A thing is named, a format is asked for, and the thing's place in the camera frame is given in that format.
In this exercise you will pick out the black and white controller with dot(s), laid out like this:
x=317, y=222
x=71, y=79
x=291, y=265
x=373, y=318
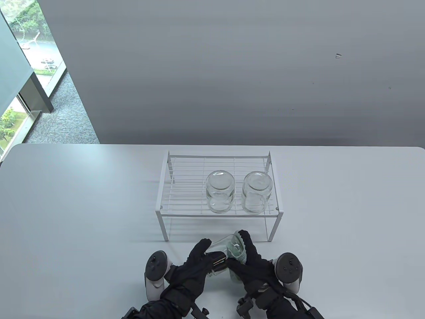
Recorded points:
x=289, y=269
x=156, y=265

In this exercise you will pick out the glass window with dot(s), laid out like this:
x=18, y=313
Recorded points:
x=40, y=46

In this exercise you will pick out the grey window column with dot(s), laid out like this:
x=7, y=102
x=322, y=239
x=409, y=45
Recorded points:
x=13, y=73

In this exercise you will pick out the person's left hand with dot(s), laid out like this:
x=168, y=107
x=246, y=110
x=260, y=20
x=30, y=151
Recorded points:
x=189, y=275

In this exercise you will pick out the black forearm sensor pack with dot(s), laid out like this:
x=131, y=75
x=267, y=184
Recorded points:
x=315, y=313
x=131, y=314

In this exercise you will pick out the person's right forearm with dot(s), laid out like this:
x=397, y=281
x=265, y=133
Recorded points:
x=282, y=307

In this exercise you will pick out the green fish scale cleaning cloth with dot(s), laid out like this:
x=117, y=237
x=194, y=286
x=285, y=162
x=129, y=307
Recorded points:
x=237, y=252

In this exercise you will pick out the clear glass jar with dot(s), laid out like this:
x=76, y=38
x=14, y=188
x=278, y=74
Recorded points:
x=219, y=246
x=257, y=192
x=219, y=192

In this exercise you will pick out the person's right hand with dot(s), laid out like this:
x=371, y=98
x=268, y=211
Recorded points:
x=257, y=272

